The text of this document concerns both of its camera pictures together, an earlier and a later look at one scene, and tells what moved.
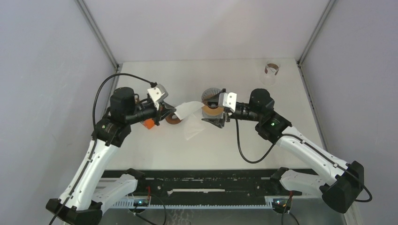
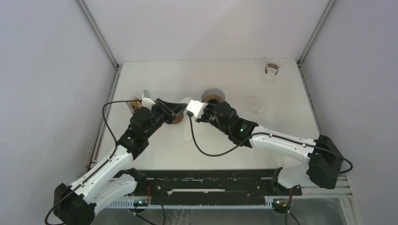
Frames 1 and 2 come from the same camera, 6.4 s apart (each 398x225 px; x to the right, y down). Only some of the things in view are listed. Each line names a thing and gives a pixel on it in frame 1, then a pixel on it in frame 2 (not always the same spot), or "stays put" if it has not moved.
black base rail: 203,185 stays put
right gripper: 218,122 -> 202,118
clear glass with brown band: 269,77 stays put
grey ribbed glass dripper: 208,93 stays put
